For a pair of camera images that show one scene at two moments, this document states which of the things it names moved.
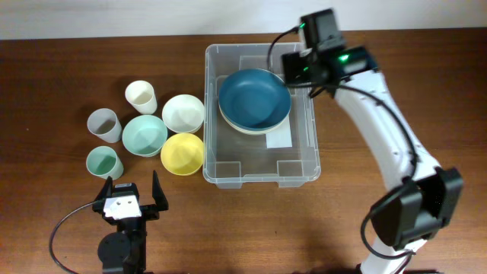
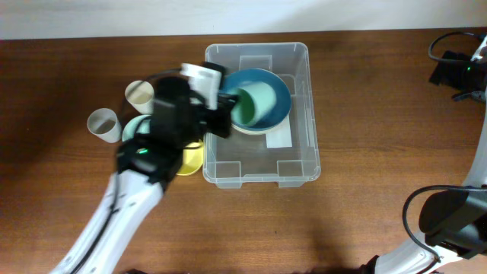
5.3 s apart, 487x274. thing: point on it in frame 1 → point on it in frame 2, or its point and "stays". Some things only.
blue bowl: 255,99 stays
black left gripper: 157,194 → 223,113
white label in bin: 280,138 stays
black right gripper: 294,66 → 452,76
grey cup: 103,123 stays
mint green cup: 103,160 → 256,100
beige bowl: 256,132 stays
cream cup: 141,96 stays
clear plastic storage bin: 230,157 stays
